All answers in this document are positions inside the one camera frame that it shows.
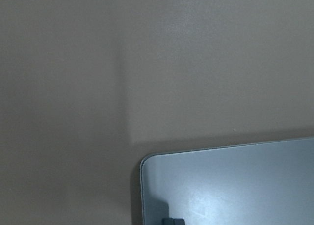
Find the grey laptop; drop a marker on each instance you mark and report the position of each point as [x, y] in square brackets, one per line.
[269, 183]

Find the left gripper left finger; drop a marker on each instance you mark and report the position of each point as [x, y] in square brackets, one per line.
[167, 221]

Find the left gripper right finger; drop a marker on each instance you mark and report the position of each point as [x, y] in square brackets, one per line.
[178, 221]

